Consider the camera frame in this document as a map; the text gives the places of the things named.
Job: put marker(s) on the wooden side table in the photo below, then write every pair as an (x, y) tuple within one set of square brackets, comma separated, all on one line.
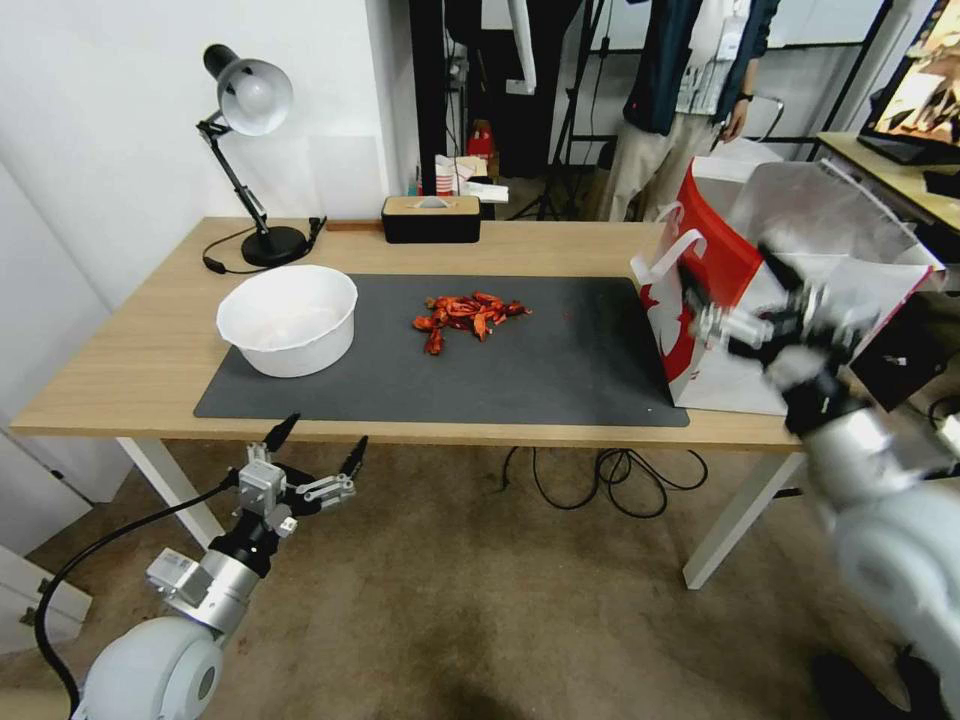
[(862, 154)]

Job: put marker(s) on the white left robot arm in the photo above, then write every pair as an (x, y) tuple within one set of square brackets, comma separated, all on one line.
[(150, 667)]

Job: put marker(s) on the white cabinet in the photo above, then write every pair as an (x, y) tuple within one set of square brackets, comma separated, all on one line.
[(67, 472)]

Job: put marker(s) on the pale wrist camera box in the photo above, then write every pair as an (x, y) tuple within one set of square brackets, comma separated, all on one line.
[(261, 486)]

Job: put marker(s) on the red white delivery bag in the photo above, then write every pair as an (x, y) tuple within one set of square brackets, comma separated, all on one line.
[(716, 225)]

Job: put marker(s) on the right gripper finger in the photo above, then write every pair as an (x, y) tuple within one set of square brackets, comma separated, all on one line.
[(787, 274), (709, 307)]

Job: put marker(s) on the white box with latch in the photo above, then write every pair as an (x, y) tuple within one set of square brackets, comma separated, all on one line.
[(37, 592)]

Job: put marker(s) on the white round takeout box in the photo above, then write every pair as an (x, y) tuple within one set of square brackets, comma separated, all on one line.
[(289, 322)]

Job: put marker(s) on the person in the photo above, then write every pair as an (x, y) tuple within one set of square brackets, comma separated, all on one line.
[(667, 82)]

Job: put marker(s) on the dark grey table mat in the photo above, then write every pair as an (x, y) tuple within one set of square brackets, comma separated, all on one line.
[(525, 367)]

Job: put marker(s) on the black tripod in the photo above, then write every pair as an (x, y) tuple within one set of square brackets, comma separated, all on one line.
[(559, 150)]

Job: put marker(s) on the black desk lamp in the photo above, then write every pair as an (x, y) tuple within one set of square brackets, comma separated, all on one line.
[(251, 90)]

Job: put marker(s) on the white paper stack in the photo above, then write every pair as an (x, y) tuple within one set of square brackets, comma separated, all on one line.
[(484, 187)]

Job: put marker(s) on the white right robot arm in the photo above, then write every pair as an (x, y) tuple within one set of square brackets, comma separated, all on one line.
[(892, 525)]

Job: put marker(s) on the red canister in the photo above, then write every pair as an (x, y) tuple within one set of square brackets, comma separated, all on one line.
[(482, 146)]

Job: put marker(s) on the wooden table white legs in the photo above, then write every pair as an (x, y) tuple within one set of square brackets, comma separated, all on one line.
[(142, 337)]

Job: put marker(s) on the computer monitor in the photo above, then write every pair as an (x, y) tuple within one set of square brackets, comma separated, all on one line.
[(922, 82)]

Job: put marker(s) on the black tissue box wooden lid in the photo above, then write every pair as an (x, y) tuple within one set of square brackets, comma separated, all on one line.
[(431, 221)]

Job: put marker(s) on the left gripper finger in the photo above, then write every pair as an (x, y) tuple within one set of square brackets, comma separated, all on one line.
[(352, 459), (282, 432)]

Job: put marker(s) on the pile of red dried chilies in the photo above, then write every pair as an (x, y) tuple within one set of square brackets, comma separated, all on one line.
[(469, 313)]

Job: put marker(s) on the red white striped paper cup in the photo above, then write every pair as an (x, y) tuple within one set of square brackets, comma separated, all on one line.
[(445, 178)]

